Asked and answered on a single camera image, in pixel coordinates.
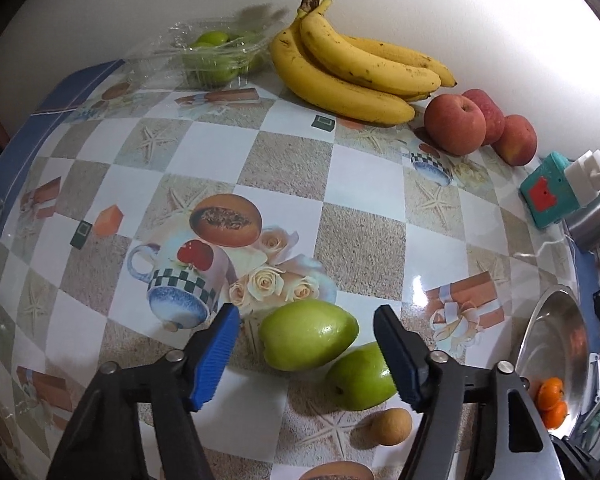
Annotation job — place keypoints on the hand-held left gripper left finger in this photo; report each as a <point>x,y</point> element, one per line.
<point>217,355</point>

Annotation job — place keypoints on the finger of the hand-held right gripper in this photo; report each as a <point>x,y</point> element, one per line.
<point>577,462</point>

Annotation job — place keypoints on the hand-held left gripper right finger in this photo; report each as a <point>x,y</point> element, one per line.
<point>397,355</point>

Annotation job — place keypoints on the large green jujube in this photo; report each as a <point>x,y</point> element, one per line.
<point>307,335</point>
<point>365,377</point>

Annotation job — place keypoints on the stainless steel bowl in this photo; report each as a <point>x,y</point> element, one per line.
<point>555,330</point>

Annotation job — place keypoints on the tan longan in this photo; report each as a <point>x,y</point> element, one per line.
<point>391,426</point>

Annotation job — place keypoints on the checkered printed tablecloth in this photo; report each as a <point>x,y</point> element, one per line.
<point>360,185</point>

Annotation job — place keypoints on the teal box with red patch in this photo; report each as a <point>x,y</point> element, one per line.
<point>545,195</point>

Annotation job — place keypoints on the large red apple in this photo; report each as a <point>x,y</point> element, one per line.
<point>455,122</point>

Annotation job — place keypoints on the stainless steel thermos jug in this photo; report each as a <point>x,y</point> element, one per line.
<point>595,215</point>

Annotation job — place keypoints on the yellow banana bunch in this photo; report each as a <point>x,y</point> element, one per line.
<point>340,85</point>

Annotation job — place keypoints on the clear plastic clamshell container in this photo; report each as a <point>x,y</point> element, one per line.
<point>155,55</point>

